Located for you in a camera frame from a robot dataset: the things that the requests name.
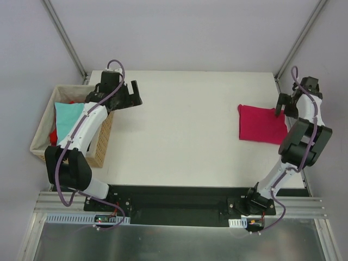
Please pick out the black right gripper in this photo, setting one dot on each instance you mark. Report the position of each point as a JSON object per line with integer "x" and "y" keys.
{"x": 287, "y": 104}

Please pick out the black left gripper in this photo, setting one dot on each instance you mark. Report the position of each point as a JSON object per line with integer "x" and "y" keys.
{"x": 128, "y": 95}

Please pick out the pink t shirt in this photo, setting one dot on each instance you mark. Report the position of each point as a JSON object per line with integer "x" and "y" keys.
{"x": 261, "y": 125}

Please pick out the wicker basket with cloth liner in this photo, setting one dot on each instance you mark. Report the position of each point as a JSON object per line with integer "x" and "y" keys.
{"x": 66, "y": 93}

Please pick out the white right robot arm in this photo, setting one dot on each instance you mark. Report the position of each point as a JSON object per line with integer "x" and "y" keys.
{"x": 300, "y": 148}

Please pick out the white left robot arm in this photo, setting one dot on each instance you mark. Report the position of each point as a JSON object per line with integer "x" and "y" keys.
{"x": 66, "y": 163}

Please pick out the teal t shirt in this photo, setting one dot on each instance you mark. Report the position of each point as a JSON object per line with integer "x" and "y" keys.
{"x": 66, "y": 115}

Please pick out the red t shirt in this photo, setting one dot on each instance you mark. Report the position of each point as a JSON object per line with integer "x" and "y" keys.
{"x": 53, "y": 135}

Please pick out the right white cable duct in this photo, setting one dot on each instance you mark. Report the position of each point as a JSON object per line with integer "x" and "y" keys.
{"x": 238, "y": 223}

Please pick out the white cable duct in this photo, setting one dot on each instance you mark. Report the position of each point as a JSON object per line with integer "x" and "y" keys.
{"x": 87, "y": 219}
{"x": 238, "y": 223}

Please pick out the left white cable duct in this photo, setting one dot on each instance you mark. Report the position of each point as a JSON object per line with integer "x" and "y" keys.
{"x": 87, "y": 219}

